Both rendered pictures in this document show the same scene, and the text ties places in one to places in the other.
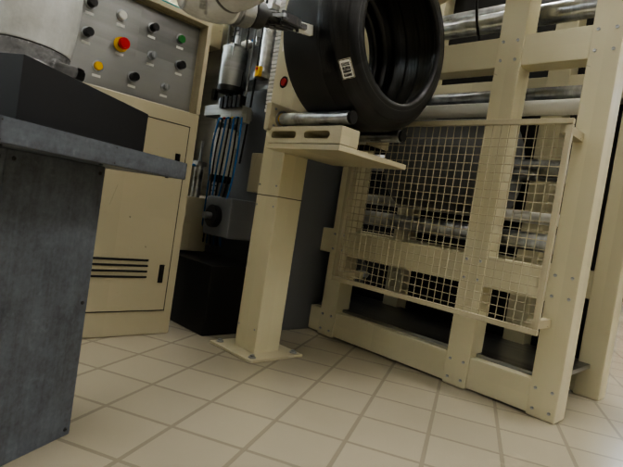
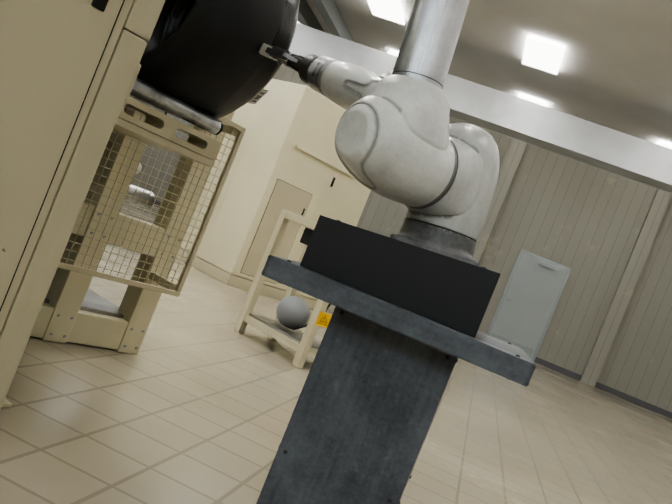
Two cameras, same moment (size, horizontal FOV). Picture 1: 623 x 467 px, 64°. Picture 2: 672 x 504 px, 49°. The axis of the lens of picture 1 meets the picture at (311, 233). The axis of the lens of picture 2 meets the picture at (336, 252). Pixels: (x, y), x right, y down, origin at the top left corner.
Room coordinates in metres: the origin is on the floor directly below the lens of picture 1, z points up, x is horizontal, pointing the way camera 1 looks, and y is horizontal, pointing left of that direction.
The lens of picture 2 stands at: (1.37, 2.13, 0.71)
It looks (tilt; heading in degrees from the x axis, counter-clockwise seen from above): 0 degrees down; 264
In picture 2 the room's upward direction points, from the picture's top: 22 degrees clockwise
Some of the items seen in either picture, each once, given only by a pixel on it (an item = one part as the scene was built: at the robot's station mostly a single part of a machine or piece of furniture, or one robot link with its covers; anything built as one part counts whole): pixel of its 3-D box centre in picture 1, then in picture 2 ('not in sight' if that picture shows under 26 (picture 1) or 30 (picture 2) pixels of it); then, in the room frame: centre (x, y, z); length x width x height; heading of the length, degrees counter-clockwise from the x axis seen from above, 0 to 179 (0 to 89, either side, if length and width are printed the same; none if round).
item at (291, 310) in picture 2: not in sight; (308, 290); (1.01, -2.31, 0.40); 0.60 x 0.35 x 0.80; 132
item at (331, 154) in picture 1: (336, 156); (130, 129); (1.84, -0.05, 0.80); 0.37 x 0.36 x 0.02; 135
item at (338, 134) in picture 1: (311, 137); (162, 126); (1.74, 0.05, 0.83); 0.36 x 0.09 x 0.06; 45
